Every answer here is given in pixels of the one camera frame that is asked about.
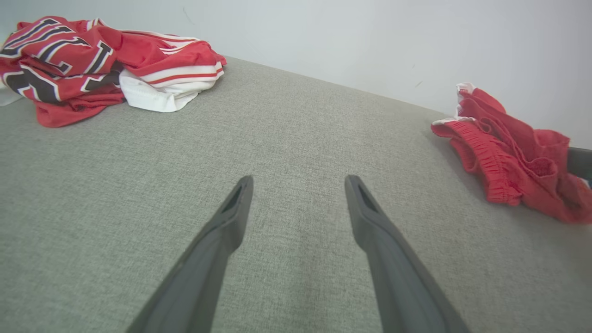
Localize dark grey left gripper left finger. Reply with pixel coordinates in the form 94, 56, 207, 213
126, 175, 254, 333

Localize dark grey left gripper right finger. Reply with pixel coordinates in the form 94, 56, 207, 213
344, 174, 470, 333

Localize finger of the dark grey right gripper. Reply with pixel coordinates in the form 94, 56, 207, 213
567, 147, 592, 182

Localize red shorts with white trim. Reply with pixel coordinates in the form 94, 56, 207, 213
431, 82, 592, 225

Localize red jersey with white sleeves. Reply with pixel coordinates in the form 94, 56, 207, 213
0, 16, 227, 128

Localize grey fabric sofa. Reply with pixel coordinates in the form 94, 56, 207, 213
0, 55, 592, 333

